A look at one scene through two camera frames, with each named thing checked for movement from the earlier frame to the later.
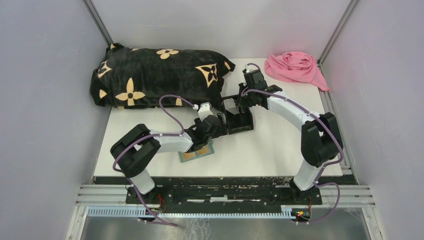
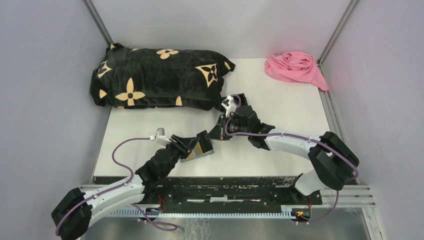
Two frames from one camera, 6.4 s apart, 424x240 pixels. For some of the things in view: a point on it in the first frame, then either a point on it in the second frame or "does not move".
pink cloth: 295,66 does not move
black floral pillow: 136,78 does not move
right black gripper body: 247,100 -> 223,135
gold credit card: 189,155 does not move
